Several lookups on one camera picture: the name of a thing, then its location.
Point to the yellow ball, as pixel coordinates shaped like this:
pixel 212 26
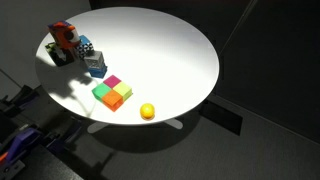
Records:
pixel 147 111

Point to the black green patterned cube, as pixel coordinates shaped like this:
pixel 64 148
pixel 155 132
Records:
pixel 60 56

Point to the black equipment at left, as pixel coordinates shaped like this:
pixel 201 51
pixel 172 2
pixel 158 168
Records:
pixel 28 152

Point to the gray block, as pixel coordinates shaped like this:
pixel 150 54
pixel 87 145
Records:
pixel 94 60

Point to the black white triangle cube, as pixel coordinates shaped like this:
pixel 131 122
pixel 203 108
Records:
pixel 85 47

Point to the orange patterned cube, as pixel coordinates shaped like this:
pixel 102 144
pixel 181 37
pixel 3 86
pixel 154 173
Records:
pixel 64 34

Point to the four-colour square block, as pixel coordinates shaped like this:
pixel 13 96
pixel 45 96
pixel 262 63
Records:
pixel 112 92

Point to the blue block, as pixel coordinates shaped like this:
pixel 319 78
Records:
pixel 98 73

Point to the purple clamp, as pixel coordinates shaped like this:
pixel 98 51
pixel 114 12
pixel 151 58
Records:
pixel 21 144

